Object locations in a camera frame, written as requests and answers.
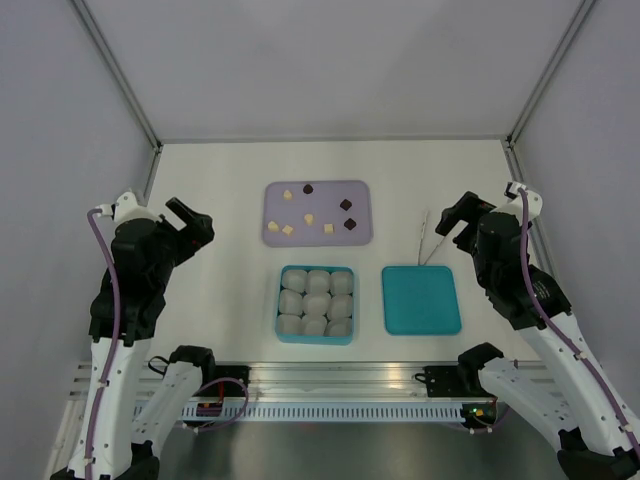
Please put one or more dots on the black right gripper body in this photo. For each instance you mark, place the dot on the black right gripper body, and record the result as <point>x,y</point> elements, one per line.
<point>468,209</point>

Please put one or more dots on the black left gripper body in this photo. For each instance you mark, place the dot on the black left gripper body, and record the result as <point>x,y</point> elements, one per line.
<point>181,245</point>

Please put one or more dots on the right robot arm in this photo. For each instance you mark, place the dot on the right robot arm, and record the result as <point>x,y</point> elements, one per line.
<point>593,432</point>

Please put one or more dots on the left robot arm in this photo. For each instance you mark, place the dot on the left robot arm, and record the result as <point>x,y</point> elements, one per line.
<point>141,250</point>

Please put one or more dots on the dark chocolate right lower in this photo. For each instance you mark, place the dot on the dark chocolate right lower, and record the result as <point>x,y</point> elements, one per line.
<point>350,224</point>

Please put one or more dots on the dark chocolate right upper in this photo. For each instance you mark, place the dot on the dark chocolate right upper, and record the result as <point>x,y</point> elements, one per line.
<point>345,204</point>

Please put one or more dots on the teal chocolate box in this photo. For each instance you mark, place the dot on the teal chocolate box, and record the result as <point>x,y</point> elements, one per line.
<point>317,340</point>

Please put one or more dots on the teal box lid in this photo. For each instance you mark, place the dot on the teal box lid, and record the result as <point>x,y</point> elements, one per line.
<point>420,301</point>

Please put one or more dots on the white paper cup back-left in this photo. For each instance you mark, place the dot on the white paper cup back-left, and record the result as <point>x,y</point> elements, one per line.
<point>294,280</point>

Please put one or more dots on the white paper cup middle-left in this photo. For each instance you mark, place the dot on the white paper cup middle-left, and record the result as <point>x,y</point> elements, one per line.
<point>290,303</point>

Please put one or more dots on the lilac plastic tray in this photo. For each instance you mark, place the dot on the lilac plastic tray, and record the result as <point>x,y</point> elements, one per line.
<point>324,204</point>

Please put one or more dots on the white paper cup front-left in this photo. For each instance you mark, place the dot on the white paper cup front-left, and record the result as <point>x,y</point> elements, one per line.
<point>287,324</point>

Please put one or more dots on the white paper cup back-middle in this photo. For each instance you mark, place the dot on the white paper cup back-middle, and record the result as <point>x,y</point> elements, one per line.
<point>317,281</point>

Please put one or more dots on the white paper cup back-right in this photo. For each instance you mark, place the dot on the white paper cup back-right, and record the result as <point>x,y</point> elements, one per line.
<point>341,283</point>

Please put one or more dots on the white paper cup centre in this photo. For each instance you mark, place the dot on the white paper cup centre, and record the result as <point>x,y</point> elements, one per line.
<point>316,303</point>

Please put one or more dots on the white paper cup middle-right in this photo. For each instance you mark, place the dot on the white paper cup middle-right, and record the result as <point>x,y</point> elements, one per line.
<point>341,306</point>

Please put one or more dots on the white paper cup front-middle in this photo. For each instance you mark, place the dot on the white paper cup front-middle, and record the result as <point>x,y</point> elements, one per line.
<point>313,325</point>

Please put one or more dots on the white paper cup front-right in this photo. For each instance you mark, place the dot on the white paper cup front-right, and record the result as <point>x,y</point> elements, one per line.
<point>340,327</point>

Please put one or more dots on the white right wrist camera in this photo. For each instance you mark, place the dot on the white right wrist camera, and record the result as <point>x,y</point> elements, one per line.
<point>520,199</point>

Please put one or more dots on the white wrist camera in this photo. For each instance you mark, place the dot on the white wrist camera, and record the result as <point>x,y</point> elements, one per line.
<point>122,208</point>
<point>520,199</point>

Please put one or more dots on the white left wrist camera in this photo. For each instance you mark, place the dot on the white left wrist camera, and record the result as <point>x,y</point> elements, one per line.
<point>122,208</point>

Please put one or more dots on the left aluminium frame post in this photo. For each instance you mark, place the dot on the left aluminium frame post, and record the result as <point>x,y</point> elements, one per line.
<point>87,19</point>

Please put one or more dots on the aluminium frame post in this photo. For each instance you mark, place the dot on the aluminium frame post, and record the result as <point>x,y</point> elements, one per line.
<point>87,19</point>
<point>553,143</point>

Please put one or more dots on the aluminium mounting rail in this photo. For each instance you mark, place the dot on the aluminium mounting rail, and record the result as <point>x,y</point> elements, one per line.
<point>326,381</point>

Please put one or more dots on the white slotted cable duct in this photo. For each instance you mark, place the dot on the white slotted cable duct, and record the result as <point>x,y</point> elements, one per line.
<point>447,412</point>

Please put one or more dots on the right aluminium frame post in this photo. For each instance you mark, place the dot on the right aluminium frame post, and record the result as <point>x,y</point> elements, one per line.
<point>553,143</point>

